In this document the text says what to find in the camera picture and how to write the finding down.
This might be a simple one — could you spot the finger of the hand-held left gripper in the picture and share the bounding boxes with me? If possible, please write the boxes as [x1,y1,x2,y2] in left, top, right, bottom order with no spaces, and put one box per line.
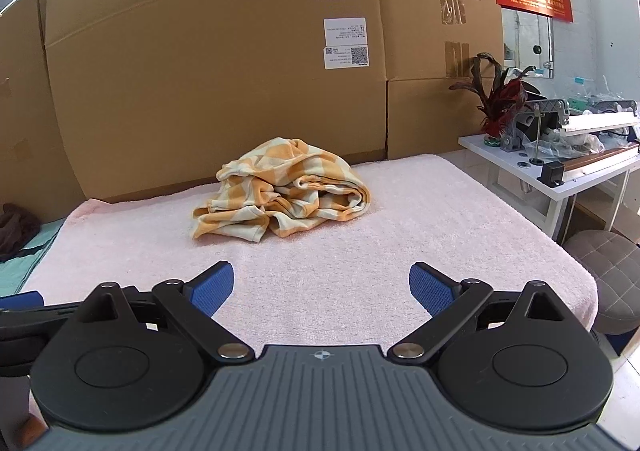
[0,294,84,378]

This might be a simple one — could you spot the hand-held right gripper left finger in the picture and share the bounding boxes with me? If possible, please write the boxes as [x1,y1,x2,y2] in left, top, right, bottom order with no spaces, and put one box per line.
[65,260,255,365]

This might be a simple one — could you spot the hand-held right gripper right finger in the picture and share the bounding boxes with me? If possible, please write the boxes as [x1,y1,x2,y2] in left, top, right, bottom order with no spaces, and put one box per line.
[389,261,582,364]

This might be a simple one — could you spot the orange white striped shirt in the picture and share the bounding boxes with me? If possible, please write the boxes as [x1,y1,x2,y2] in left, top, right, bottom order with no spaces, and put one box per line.
[189,136,371,244]

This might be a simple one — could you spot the teal bed sheet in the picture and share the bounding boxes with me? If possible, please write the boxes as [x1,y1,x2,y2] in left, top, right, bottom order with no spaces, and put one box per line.
[0,221,66,295]

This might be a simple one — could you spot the pink towel blanket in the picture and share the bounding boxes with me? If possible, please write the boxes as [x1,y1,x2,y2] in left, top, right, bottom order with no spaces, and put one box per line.
[10,154,599,357]

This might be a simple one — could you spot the dark brown cloth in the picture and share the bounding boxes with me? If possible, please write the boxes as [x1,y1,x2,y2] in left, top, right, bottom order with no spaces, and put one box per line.
[0,202,42,262]

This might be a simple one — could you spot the white side table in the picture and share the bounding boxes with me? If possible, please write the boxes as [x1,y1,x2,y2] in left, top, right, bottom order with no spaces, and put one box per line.
[458,134,640,239]

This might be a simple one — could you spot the cardboard box with small label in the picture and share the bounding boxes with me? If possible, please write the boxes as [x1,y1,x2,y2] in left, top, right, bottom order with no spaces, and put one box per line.
[0,0,86,223]

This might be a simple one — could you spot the grey padded stool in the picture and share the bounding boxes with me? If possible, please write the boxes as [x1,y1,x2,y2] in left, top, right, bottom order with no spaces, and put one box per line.
[564,229,640,337]

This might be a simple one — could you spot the red leaf potted plant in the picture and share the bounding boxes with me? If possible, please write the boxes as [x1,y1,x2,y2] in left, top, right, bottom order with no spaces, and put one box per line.
[448,52,532,148]

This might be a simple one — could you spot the brown strip sealer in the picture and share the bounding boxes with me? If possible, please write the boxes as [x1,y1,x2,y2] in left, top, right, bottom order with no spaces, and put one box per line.
[537,144,640,189]

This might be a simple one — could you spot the clear plastic bags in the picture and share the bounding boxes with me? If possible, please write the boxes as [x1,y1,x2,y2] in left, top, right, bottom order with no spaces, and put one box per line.
[542,128,607,155]

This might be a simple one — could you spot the grey sealing machine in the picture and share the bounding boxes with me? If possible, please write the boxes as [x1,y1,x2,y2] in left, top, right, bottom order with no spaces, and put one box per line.
[502,98,640,153]

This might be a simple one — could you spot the large cardboard box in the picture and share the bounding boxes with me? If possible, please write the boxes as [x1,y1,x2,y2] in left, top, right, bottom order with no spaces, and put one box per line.
[44,0,390,204]

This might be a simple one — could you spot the white shipping label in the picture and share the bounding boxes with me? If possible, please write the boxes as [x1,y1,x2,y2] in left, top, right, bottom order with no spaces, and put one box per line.
[322,17,370,70]

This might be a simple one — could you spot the taped cardboard box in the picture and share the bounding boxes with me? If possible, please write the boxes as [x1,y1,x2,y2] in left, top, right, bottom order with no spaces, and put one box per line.
[370,0,506,82]

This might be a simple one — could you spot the white shelf cabinet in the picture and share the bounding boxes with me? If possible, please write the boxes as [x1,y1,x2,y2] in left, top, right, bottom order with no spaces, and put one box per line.
[580,0,640,107]

